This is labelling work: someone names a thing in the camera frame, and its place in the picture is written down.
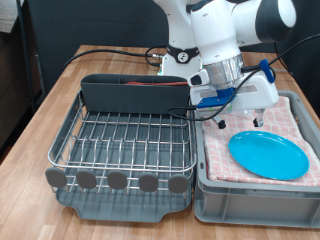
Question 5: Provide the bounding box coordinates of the pink checked towel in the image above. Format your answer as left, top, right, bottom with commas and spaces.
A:
201, 95, 320, 187

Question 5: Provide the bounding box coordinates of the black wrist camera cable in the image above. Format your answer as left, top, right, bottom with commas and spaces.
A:
166, 33, 320, 122

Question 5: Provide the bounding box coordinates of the black cable on table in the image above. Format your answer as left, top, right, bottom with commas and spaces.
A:
63, 45, 168, 71

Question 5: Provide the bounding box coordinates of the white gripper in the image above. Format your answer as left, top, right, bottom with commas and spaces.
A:
189, 73, 280, 130

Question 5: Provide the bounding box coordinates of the dark partition panel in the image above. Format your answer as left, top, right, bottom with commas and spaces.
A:
26, 0, 320, 118

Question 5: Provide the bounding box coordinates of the grey plastic drain tray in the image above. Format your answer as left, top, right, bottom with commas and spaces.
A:
54, 91, 194, 224

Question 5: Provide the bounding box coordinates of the steel wire dish rack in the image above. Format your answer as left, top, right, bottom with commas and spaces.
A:
44, 89, 198, 195

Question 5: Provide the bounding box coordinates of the grey plastic crate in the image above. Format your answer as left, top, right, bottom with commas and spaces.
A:
191, 89, 320, 229

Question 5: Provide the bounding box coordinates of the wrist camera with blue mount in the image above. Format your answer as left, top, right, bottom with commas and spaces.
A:
195, 88, 238, 111

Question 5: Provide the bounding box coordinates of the dark metal pole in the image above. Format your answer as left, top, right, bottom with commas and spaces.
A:
15, 0, 38, 114

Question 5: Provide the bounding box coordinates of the blue cable clip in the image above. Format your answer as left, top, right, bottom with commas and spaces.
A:
259, 59, 276, 84

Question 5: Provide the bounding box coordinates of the dark grey cutlery holder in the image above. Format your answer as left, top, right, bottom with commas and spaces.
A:
79, 73, 191, 116

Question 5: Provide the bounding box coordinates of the blue plate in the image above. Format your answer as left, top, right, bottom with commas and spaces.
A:
228, 130, 310, 181

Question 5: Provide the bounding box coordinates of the brown wooden spoon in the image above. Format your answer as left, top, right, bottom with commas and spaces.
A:
124, 78, 188, 87

